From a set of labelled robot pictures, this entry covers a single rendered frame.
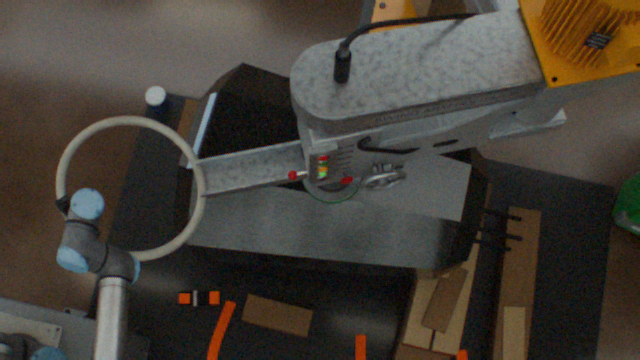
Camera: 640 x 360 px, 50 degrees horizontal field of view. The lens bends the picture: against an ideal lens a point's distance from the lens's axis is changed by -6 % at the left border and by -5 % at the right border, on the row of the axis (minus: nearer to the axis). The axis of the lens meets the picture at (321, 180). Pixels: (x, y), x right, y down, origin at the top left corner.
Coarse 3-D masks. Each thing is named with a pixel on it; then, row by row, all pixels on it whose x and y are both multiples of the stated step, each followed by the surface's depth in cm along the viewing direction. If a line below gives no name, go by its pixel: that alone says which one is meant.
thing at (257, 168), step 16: (288, 144) 238; (208, 160) 235; (224, 160) 238; (240, 160) 240; (256, 160) 241; (272, 160) 241; (288, 160) 241; (208, 176) 238; (224, 176) 238; (240, 176) 239; (256, 176) 239; (272, 176) 239; (304, 176) 237; (208, 192) 232; (224, 192) 234
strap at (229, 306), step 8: (232, 304) 332; (224, 312) 330; (232, 312) 331; (224, 320) 329; (216, 328) 328; (224, 328) 328; (216, 336) 327; (360, 336) 328; (216, 344) 326; (360, 344) 327; (208, 352) 325; (216, 352) 325; (360, 352) 326; (464, 352) 307
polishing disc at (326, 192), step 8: (328, 184) 259; (336, 184) 259; (344, 184) 259; (352, 184) 259; (312, 192) 258; (320, 192) 258; (328, 192) 258; (336, 192) 258; (344, 192) 258; (352, 192) 258; (328, 200) 257; (336, 200) 258
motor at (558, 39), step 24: (528, 0) 188; (552, 0) 175; (576, 0) 163; (600, 0) 156; (624, 0) 149; (528, 24) 186; (552, 24) 177; (576, 24) 169; (600, 24) 161; (624, 24) 159; (552, 48) 184; (576, 48) 176; (600, 48) 165; (624, 48) 160; (552, 72) 182; (576, 72) 182; (600, 72) 182; (624, 72) 182
